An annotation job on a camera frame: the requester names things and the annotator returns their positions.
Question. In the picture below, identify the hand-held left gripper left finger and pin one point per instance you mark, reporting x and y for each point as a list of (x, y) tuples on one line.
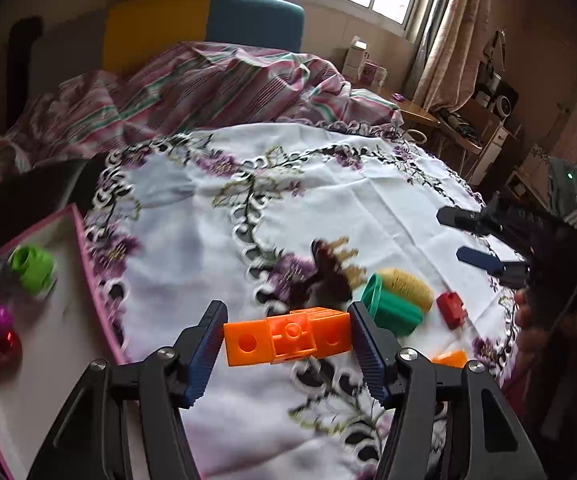
[(206, 355)]

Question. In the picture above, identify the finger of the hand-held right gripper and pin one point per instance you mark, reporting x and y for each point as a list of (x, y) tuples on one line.
[(483, 260), (461, 217)]

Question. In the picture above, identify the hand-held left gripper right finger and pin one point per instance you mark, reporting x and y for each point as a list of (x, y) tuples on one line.
[(368, 355)]

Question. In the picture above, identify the green toy spool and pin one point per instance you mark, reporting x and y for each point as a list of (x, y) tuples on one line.
[(393, 312)]

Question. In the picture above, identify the red puzzle piece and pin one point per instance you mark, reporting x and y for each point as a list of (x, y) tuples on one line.
[(452, 308)]

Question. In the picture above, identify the yellow thread spool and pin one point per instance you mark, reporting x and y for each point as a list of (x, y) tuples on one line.
[(411, 285)]

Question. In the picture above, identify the small orange toy piece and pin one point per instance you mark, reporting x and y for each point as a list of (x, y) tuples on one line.
[(451, 358)]

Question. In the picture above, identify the white tray with pink rim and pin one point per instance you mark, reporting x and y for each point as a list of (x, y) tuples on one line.
[(53, 360)]

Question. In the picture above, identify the grey and green cylinder toy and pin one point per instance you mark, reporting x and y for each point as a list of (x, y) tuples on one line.
[(33, 267)]

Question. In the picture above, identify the person's right hand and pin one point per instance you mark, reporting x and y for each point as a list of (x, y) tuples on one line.
[(522, 310)]

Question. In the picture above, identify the cluttered shelf unit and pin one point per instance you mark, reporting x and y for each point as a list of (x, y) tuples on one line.
[(493, 110)]

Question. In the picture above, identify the wooden desk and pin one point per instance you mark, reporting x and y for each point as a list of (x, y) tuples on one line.
[(408, 107)]

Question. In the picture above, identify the white embroidered floral tablecloth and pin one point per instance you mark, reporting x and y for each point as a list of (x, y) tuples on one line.
[(318, 200)]

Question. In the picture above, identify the pink box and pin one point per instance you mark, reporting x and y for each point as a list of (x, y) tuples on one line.
[(372, 73)]

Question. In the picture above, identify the pink patterned curtain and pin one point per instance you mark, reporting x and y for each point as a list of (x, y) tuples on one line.
[(448, 35)]

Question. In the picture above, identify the white box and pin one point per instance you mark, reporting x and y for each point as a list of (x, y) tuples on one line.
[(356, 55)]

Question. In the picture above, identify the striped pink blanket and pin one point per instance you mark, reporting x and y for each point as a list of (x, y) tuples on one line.
[(193, 85)]

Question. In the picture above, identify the grey yellow blue headboard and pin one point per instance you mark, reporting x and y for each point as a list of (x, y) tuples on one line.
[(158, 25)]

